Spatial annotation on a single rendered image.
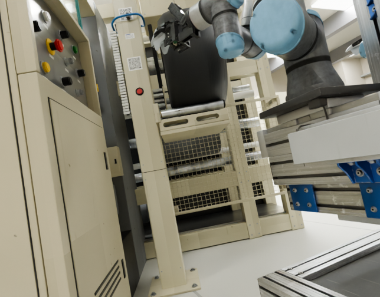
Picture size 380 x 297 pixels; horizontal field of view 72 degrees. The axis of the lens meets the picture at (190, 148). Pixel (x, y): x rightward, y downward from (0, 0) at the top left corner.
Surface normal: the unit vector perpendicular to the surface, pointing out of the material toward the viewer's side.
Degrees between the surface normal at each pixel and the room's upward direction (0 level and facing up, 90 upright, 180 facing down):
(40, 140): 90
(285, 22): 98
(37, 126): 90
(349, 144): 90
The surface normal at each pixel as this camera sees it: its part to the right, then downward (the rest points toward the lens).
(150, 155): 0.04, -0.08
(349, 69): 0.37, -0.14
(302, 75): -0.70, -0.22
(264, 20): -0.63, 0.19
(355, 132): -0.91, 0.14
